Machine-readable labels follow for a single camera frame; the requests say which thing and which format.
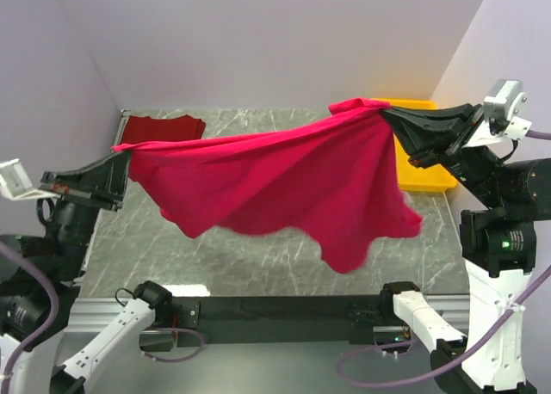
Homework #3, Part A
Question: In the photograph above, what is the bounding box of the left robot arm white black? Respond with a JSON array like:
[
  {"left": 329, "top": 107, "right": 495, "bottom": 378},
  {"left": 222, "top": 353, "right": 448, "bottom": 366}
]
[{"left": 1, "top": 152, "right": 173, "bottom": 393}]

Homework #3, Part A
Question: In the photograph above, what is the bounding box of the folded dark red t shirt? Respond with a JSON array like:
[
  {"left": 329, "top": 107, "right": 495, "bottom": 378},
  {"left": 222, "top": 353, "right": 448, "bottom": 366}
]
[{"left": 120, "top": 114, "right": 206, "bottom": 144}]

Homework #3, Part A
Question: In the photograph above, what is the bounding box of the yellow plastic tray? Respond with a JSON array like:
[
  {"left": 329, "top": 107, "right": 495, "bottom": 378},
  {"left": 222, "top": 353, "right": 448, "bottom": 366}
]
[{"left": 379, "top": 98, "right": 458, "bottom": 193}]

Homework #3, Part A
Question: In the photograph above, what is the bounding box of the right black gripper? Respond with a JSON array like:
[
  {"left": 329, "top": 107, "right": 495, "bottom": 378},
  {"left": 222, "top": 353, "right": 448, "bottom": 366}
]
[{"left": 380, "top": 95, "right": 501, "bottom": 202}]

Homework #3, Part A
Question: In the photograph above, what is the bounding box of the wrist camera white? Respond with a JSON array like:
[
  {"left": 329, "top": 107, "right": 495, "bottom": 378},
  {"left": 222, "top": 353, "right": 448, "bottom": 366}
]
[
  {"left": 1, "top": 158, "right": 40, "bottom": 200},
  {"left": 483, "top": 79, "right": 532, "bottom": 145}
]

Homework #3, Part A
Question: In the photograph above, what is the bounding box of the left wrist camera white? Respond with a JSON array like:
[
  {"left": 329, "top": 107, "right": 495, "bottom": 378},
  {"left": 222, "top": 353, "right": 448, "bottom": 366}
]
[{"left": 1, "top": 158, "right": 40, "bottom": 200}]

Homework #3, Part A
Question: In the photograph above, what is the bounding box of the pink t shirt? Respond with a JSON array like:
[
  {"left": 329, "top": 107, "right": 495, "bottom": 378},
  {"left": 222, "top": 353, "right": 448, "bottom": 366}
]
[{"left": 115, "top": 98, "right": 423, "bottom": 274}]

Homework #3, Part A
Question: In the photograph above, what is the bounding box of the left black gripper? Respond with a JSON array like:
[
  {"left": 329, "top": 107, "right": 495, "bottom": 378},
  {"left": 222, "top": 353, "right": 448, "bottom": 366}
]
[{"left": 42, "top": 144, "right": 135, "bottom": 275}]

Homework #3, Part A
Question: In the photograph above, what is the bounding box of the aluminium frame rail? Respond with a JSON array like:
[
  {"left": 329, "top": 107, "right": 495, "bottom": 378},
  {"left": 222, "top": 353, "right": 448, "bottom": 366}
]
[{"left": 64, "top": 108, "right": 474, "bottom": 339}]

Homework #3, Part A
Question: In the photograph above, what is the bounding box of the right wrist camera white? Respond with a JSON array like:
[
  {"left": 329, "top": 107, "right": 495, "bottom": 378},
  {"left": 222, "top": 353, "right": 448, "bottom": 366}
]
[{"left": 483, "top": 79, "right": 532, "bottom": 145}]

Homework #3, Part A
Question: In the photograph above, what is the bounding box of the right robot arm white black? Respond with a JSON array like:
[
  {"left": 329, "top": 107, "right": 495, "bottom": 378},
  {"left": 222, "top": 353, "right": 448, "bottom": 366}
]
[{"left": 377, "top": 102, "right": 550, "bottom": 393}]

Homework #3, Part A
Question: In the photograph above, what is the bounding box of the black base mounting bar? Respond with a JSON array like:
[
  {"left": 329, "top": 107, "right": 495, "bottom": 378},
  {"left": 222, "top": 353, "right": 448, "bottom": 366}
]
[{"left": 153, "top": 295, "right": 406, "bottom": 348}]

